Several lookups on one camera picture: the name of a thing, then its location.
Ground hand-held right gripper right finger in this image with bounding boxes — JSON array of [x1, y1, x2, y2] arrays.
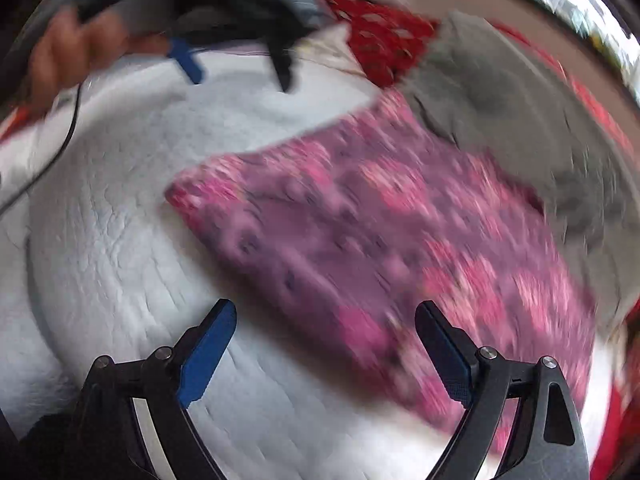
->
[[415, 300, 591, 480]]

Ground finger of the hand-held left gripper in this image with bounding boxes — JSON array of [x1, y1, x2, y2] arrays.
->
[[169, 36, 207, 86], [266, 34, 297, 94]]

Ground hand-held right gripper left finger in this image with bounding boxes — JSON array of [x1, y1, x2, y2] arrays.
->
[[75, 298, 238, 480]]

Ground purple floral shirt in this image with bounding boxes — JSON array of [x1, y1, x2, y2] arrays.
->
[[165, 87, 599, 457]]

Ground person's left hand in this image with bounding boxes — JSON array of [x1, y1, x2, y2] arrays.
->
[[29, 9, 170, 112]]

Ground white quilted bed cover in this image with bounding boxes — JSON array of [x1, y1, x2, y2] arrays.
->
[[0, 25, 617, 480]]

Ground grey floral pillow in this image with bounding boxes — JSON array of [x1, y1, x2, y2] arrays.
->
[[400, 10, 640, 332]]

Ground barred window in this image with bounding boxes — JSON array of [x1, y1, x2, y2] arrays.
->
[[525, 0, 640, 77]]

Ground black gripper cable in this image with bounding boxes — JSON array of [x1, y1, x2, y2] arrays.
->
[[0, 80, 83, 213]]

